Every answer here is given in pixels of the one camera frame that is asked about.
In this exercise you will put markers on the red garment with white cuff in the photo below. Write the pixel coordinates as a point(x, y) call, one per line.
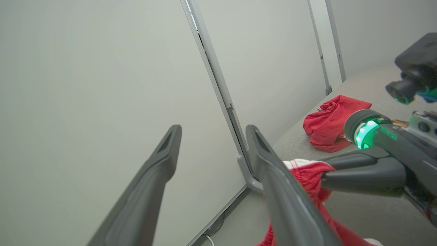
point(310, 177)

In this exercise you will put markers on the large white partition panel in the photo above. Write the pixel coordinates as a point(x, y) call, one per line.
point(85, 68)

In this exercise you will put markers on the grey upright partition foot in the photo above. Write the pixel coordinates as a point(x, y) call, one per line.
point(251, 177)

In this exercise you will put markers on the blue right camera mount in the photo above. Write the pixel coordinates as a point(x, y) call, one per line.
point(430, 95)

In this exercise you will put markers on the grey fabric sofa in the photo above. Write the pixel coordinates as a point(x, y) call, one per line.
point(375, 222)

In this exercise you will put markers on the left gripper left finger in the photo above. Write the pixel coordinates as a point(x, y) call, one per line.
point(143, 198)

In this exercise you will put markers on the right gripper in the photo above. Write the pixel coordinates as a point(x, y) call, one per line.
point(413, 157)

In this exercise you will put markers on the white partition wall panel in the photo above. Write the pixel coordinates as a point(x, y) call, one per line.
point(269, 61)

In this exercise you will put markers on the narrow white partition panel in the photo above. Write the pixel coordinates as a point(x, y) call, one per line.
point(382, 27)

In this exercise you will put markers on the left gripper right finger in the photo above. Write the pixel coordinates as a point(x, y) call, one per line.
point(290, 212)

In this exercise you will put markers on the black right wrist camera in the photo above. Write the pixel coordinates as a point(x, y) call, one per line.
point(416, 65)

